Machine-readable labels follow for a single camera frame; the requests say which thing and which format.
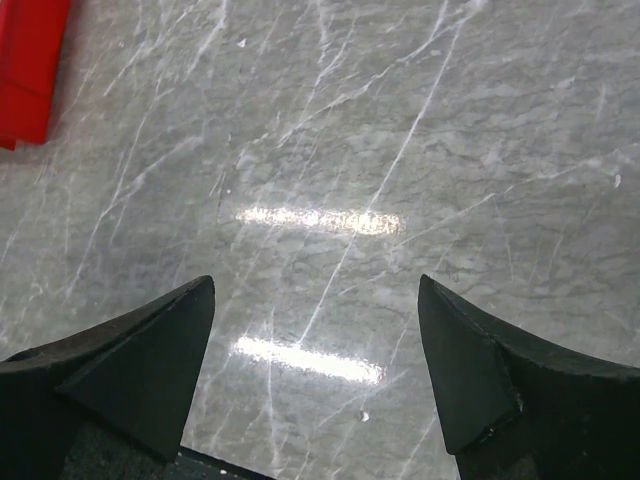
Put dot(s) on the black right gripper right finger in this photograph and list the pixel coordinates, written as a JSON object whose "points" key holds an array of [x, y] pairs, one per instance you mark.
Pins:
{"points": [[512, 405]]}

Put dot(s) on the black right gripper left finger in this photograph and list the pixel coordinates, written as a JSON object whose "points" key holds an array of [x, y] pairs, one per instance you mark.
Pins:
{"points": [[109, 402]]}

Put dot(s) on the red plastic tray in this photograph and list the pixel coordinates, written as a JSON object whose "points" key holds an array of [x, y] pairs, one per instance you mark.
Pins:
{"points": [[31, 37]]}

